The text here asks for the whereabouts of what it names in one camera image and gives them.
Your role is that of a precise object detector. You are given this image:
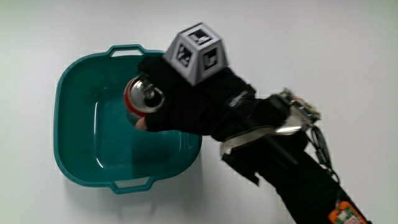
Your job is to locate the black looped cable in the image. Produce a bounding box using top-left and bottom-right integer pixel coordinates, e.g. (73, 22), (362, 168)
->
(310, 125), (341, 184)

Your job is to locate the person's right forearm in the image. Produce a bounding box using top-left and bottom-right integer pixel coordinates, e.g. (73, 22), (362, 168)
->
(217, 93), (373, 224)

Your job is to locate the green circuit board module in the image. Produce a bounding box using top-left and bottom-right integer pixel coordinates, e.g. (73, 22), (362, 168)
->
(277, 88), (322, 128)

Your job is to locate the person's right hand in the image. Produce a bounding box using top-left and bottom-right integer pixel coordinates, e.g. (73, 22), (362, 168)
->
(135, 21), (259, 142)

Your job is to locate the grey flat ribbon cable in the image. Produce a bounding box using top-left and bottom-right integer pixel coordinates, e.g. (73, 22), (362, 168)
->
(220, 123), (303, 157)

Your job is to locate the orange circuit board module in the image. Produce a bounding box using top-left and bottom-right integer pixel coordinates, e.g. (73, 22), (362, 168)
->
(327, 200), (369, 224)

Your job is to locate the teal plastic basin plate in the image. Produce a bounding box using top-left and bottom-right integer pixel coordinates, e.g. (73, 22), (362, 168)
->
(53, 44), (203, 195)

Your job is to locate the red cola can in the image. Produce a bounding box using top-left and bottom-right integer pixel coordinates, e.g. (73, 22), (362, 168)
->
(123, 76), (166, 126)

